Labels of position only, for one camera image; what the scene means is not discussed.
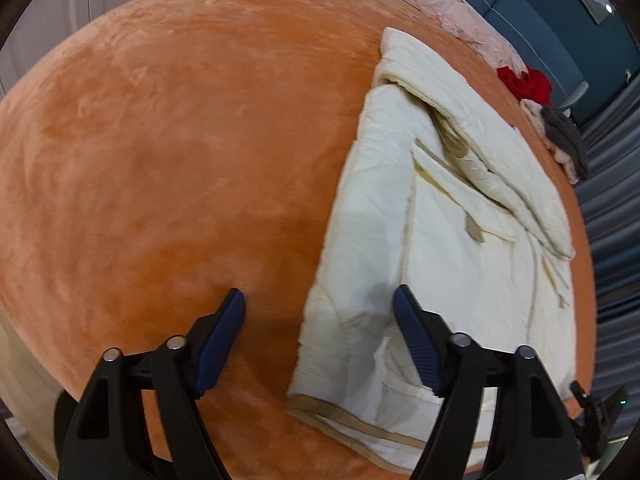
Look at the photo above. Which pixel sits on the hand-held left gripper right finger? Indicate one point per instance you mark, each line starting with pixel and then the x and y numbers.
pixel 417 340

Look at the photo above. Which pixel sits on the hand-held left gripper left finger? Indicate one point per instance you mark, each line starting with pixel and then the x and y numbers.
pixel 220 340

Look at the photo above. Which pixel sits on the white quilted jacket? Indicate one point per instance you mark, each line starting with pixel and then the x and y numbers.
pixel 390 200

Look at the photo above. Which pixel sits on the orange plush blanket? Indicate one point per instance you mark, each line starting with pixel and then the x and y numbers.
pixel 175 160

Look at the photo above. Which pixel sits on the grey curtain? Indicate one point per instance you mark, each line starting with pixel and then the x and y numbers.
pixel 612 200

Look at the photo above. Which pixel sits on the grey knit garment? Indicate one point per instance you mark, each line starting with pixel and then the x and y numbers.
pixel 567 145

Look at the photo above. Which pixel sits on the cream fleece garment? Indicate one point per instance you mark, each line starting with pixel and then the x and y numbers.
pixel 535 115

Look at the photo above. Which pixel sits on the red garment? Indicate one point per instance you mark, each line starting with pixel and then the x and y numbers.
pixel 527 84

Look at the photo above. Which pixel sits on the blue upholstered headboard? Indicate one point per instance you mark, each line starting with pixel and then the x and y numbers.
pixel 540 25

